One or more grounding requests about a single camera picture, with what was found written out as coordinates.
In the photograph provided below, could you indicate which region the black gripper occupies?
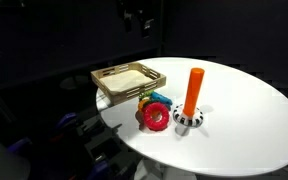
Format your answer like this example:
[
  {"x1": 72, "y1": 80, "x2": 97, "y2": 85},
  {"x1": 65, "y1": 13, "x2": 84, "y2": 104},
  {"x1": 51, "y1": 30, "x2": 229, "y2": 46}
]
[{"x1": 117, "y1": 0, "x2": 158, "y2": 38}]

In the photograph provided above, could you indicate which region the wooden slatted tray box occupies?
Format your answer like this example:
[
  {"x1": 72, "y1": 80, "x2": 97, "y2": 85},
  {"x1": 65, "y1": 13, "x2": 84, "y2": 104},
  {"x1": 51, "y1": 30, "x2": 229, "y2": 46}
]
[{"x1": 90, "y1": 61, "x2": 167, "y2": 106}]

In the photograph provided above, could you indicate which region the cream liner sheet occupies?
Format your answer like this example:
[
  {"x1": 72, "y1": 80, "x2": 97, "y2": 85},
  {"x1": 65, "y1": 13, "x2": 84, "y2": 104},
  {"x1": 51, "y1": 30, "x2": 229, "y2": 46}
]
[{"x1": 99, "y1": 69, "x2": 154, "y2": 93}]

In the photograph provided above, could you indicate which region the orange stacking peg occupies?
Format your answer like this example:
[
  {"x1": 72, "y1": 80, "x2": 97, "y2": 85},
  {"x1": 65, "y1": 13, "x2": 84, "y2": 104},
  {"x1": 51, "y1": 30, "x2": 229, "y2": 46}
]
[{"x1": 182, "y1": 67, "x2": 206, "y2": 118}]

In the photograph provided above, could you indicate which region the black white striped peg base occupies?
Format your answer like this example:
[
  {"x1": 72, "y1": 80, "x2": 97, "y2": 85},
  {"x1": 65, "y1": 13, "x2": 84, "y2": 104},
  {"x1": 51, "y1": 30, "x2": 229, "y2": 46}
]
[{"x1": 172, "y1": 103, "x2": 204, "y2": 128}]

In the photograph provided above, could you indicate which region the grey rounded cover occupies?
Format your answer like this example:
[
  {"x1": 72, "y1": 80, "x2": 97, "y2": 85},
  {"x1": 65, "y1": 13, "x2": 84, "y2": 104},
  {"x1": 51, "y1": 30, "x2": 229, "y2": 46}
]
[{"x1": 0, "y1": 129, "x2": 31, "y2": 180}]

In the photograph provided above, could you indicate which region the lime green knobbed ring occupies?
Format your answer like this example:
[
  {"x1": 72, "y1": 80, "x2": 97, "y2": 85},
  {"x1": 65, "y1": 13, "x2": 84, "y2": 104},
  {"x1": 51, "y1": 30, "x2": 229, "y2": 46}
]
[{"x1": 142, "y1": 89, "x2": 154, "y2": 98}]

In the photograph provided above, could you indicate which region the blue dotted ring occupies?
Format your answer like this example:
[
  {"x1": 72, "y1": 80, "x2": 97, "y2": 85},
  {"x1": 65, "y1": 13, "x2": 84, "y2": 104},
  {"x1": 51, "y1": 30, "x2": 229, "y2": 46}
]
[{"x1": 149, "y1": 91, "x2": 173, "y2": 107}]

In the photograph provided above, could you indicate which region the orange bumpy ring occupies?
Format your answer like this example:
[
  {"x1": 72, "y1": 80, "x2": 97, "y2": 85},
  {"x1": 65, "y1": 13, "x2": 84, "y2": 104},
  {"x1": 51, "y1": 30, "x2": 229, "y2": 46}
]
[{"x1": 137, "y1": 97, "x2": 151, "y2": 113}]

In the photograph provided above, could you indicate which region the red ribbed ring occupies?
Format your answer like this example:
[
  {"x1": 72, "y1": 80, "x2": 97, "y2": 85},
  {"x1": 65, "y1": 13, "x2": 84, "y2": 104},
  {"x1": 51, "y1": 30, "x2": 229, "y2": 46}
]
[{"x1": 141, "y1": 101, "x2": 170, "y2": 132}]

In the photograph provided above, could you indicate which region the brown ring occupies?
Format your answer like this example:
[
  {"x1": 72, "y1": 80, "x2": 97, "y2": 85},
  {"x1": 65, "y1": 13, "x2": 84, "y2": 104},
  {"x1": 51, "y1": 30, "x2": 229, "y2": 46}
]
[{"x1": 134, "y1": 109, "x2": 146, "y2": 126}]

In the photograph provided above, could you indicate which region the purple clamp handle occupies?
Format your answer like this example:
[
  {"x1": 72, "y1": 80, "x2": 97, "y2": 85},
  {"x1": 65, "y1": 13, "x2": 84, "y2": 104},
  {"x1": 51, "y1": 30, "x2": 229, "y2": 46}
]
[
  {"x1": 55, "y1": 112, "x2": 79, "y2": 130},
  {"x1": 86, "y1": 160, "x2": 110, "y2": 180},
  {"x1": 7, "y1": 137, "x2": 34, "y2": 155}
]

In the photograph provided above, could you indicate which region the black equipment frame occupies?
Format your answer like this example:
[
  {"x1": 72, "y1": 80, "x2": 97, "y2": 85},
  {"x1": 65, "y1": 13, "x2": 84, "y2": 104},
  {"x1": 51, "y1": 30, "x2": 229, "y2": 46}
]
[{"x1": 50, "y1": 114, "x2": 142, "y2": 180}]

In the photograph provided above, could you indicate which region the white table pedestal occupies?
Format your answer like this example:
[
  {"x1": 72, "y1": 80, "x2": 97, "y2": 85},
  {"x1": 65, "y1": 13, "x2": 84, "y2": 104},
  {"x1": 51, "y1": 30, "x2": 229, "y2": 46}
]
[{"x1": 133, "y1": 159, "x2": 198, "y2": 180}]

